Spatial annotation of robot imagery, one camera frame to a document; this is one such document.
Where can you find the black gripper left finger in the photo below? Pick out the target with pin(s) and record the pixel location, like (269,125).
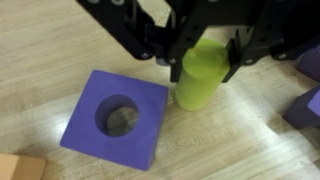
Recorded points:
(133,26)

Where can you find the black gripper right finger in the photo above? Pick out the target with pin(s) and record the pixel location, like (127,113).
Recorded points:
(286,26)

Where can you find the yellow cylinder block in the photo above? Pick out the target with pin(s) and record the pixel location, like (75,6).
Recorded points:
(196,90)

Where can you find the purple square block with hole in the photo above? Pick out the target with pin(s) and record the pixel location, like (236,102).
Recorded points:
(83,140)

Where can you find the purple rectangular block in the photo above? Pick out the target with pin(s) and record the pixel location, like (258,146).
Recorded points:
(311,65)

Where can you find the purple arch block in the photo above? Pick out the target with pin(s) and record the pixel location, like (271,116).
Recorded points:
(306,113)

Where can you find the tan arch block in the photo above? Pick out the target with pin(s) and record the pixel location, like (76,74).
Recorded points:
(20,168)

